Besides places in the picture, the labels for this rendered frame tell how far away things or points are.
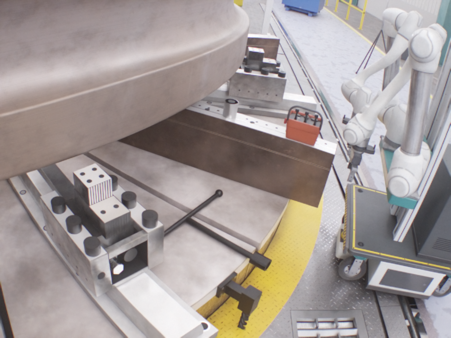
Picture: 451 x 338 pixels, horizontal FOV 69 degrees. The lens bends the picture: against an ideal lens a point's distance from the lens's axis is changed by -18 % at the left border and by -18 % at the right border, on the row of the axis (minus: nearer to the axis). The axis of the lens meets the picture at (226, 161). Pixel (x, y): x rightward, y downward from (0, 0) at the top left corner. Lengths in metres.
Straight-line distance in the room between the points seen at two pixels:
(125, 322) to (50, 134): 0.78
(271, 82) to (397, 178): 1.74
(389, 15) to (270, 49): 2.41
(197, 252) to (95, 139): 0.75
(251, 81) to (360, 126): 1.54
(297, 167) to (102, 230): 1.24
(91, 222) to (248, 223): 0.95
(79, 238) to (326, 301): 1.43
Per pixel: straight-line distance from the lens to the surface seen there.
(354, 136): 1.74
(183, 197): 2.24
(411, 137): 1.69
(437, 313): 2.59
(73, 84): 1.50
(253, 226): 2.12
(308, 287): 2.32
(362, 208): 2.49
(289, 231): 2.63
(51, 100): 1.41
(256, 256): 1.89
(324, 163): 2.21
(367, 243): 2.24
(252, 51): 3.18
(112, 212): 1.43
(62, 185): 1.85
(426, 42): 1.54
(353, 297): 2.37
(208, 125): 2.31
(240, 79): 3.12
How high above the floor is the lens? 1.68
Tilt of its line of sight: 32 degrees down
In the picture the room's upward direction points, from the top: 9 degrees clockwise
